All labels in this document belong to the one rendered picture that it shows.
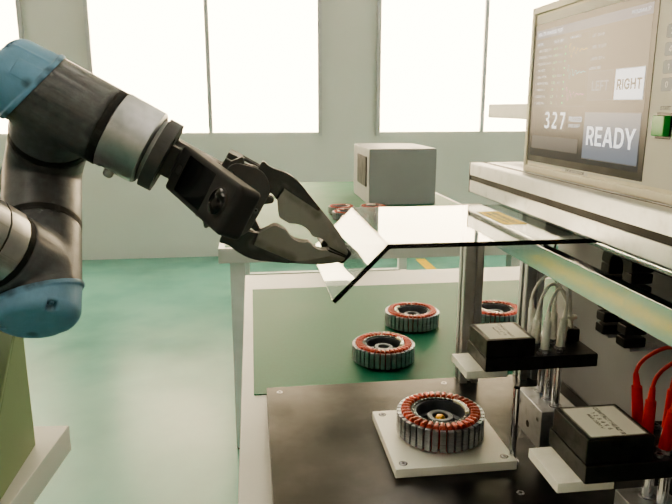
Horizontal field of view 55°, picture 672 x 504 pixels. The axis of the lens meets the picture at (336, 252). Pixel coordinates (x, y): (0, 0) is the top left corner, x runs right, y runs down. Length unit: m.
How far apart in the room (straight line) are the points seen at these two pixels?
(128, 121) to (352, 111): 4.70
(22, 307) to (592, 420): 0.51
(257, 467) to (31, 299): 0.39
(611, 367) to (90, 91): 0.74
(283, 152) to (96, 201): 1.52
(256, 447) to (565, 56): 0.63
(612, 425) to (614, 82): 0.33
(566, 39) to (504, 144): 4.83
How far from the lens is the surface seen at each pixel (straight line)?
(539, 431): 0.89
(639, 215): 0.62
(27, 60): 0.64
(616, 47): 0.72
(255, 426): 0.97
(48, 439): 1.01
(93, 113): 0.62
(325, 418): 0.93
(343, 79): 5.28
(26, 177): 0.69
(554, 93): 0.83
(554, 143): 0.82
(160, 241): 5.38
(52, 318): 0.63
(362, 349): 1.14
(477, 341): 0.84
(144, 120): 0.62
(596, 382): 1.01
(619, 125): 0.70
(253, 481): 0.85
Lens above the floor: 1.20
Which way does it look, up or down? 13 degrees down
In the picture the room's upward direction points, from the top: straight up
